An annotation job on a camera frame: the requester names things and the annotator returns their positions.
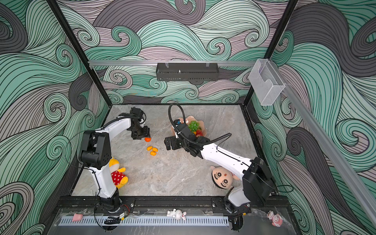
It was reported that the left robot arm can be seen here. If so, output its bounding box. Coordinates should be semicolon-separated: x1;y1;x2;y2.
78;107;150;212

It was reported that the pink pig figurine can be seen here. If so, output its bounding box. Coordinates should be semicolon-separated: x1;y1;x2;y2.
267;211;283;227

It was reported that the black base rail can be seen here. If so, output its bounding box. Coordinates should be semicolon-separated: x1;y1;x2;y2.
57;196;289;213

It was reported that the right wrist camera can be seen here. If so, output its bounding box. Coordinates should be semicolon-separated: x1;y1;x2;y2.
172;118;186;138

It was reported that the yellow plush toy red dress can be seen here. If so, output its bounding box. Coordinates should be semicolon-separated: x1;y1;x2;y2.
109;158;129;189

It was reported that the aluminium rail back wall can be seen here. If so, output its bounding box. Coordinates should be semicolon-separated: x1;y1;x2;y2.
88;60;257;68

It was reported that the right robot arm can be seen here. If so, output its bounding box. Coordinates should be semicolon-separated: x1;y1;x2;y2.
164;114;294;208

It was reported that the clear plastic wall bin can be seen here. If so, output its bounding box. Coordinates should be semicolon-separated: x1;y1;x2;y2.
248;59;286;106

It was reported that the pig-face plush doll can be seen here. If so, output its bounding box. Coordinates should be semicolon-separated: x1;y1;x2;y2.
210;166;240;190

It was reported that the black wall tray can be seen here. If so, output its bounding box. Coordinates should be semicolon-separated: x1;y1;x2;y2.
156;63;219;82

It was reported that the strawberry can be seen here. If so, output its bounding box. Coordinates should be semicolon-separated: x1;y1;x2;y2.
196;129;203;137

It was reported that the green grape bunch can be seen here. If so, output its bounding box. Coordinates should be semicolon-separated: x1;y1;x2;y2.
188;120;202;134

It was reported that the aluminium rail wall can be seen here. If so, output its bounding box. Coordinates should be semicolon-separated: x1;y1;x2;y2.
88;60;257;68
268;60;376;224

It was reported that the small pink eraser toy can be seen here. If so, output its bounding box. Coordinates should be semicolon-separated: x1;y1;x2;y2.
72;213;83;222

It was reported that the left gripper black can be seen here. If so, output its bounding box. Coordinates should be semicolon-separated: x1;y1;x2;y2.
131;124;150;140

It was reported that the white slotted cable duct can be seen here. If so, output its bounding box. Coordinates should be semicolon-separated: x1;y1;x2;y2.
57;216;230;227

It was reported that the white bunny figurine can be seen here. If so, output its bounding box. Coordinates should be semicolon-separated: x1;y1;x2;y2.
166;209;187;221

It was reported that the pink fruit bowl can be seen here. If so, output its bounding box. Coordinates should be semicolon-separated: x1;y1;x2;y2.
173;116;207;137

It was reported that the aluminium rail right wall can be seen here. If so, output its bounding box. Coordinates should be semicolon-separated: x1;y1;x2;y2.
268;60;376;224

